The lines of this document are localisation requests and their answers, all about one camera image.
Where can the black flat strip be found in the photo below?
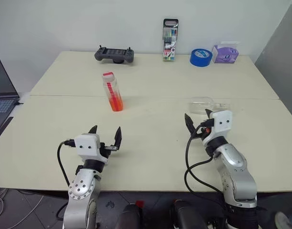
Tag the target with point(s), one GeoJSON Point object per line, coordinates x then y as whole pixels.
{"type": "Point", "coordinates": [3, 128]}

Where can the bottle with orange liquid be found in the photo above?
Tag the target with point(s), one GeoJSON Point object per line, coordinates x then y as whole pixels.
{"type": "Point", "coordinates": [114, 100]}

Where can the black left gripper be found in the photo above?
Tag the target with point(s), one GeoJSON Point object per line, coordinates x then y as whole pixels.
{"type": "Point", "coordinates": [105, 150]}

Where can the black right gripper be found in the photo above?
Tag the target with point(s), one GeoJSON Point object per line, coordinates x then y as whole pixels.
{"type": "Point", "coordinates": [206, 128]}

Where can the dark rounded shape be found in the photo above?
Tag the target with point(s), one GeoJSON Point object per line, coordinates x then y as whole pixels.
{"type": "Point", "coordinates": [186, 217]}
{"type": "Point", "coordinates": [129, 218]}

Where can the purple tissue box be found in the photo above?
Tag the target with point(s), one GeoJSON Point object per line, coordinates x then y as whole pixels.
{"type": "Point", "coordinates": [224, 56]}

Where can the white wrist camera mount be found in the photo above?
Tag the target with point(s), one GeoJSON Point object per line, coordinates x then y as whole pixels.
{"type": "Point", "coordinates": [87, 145]}
{"type": "Point", "coordinates": [221, 122]}

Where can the black laptop plug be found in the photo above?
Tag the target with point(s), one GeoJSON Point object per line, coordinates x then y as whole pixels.
{"type": "Point", "coordinates": [20, 103]}

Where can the gray handheld controller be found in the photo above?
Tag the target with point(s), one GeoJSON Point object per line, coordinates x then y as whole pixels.
{"type": "Point", "coordinates": [113, 54]}

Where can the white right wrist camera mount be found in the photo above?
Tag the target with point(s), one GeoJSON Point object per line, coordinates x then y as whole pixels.
{"type": "Point", "coordinates": [221, 122]}

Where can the clear plastic cup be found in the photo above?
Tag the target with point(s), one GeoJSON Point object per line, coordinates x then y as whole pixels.
{"type": "Point", "coordinates": [199, 105]}

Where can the small red block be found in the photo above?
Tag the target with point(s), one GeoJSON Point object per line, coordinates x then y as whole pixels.
{"type": "Point", "coordinates": [139, 204]}

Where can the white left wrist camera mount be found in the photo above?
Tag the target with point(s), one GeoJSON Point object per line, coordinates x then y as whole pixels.
{"type": "Point", "coordinates": [87, 145]}

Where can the blue tape roll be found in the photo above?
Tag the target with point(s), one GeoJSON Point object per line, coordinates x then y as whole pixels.
{"type": "Point", "coordinates": [200, 58]}

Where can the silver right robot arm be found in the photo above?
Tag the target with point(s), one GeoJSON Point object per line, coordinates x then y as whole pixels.
{"type": "Point", "coordinates": [236, 167]}

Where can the white shoe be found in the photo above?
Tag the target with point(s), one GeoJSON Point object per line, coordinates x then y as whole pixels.
{"type": "Point", "coordinates": [282, 220]}

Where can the marker pen pack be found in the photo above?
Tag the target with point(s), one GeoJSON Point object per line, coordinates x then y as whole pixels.
{"type": "Point", "coordinates": [170, 43]}

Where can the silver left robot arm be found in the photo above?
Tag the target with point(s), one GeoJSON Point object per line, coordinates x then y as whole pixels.
{"type": "Point", "coordinates": [80, 188]}

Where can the gray laptop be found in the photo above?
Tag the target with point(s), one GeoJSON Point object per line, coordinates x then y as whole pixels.
{"type": "Point", "coordinates": [3, 95]}

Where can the gray partition panel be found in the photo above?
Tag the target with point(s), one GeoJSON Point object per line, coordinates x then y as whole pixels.
{"type": "Point", "coordinates": [281, 59]}

